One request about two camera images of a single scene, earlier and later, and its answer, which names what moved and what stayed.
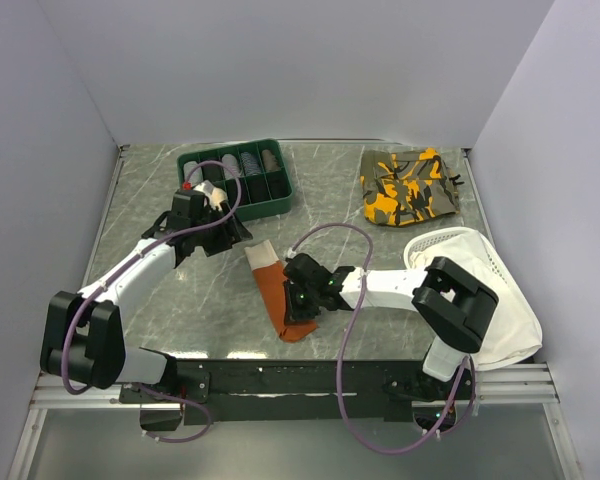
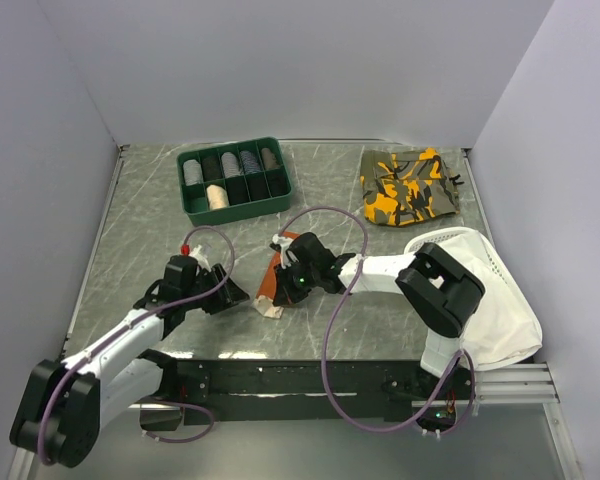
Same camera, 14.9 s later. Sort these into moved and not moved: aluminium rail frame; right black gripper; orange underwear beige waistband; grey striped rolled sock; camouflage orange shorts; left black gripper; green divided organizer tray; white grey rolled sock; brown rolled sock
Moved: right black gripper; left black gripper; orange underwear beige waistband
Not moved: camouflage orange shorts; aluminium rail frame; white grey rolled sock; green divided organizer tray; brown rolled sock; grey striped rolled sock
